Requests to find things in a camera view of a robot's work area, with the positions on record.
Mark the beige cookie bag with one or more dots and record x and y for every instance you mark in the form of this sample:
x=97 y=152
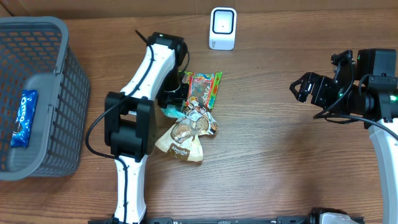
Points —
x=182 y=139

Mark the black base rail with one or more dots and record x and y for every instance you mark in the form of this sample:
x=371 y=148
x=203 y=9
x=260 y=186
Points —
x=316 y=215

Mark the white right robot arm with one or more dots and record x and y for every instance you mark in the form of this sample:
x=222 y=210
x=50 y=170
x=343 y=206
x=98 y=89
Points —
x=363 y=89

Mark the white barcode scanner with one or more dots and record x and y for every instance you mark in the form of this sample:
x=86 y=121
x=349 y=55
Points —
x=222 y=33

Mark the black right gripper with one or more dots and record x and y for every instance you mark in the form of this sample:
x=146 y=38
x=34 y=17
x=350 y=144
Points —
x=321 y=83

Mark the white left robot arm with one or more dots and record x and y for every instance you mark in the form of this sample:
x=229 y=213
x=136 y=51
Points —
x=129 y=119

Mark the light teal snack bar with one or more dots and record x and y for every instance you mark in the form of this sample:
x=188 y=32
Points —
x=173 y=111

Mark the grey plastic basket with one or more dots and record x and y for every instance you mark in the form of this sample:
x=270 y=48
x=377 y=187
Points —
x=35 y=55

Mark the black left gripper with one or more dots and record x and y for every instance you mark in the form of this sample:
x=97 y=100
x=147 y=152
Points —
x=180 y=99

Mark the green Haribo candy bag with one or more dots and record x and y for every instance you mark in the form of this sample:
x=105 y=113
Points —
x=203 y=87

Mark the blue Oreo pack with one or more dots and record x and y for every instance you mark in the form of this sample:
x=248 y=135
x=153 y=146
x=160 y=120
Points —
x=23 y=124

